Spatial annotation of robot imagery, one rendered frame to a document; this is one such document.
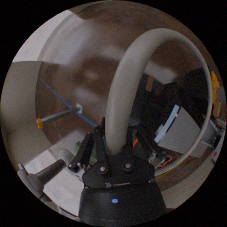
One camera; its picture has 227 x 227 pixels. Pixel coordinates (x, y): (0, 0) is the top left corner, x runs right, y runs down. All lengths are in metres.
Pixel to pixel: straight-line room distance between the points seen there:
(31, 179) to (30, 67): 5.73
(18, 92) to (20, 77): 0.97
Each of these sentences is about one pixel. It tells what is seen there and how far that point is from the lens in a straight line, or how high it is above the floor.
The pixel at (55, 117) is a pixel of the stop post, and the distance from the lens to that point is 1.36.
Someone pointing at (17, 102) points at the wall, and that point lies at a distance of 6.50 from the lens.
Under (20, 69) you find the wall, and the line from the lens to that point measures 5.93.
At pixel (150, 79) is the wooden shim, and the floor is 0.03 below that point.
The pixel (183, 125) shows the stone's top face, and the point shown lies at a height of 0.84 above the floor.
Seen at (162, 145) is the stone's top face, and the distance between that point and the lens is 0.64.
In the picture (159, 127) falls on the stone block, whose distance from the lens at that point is 0.60.
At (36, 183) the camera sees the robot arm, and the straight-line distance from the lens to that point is 0.58.
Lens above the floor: 1.30
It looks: 67 degrees down
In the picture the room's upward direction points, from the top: 132 degrees counter-clockwise
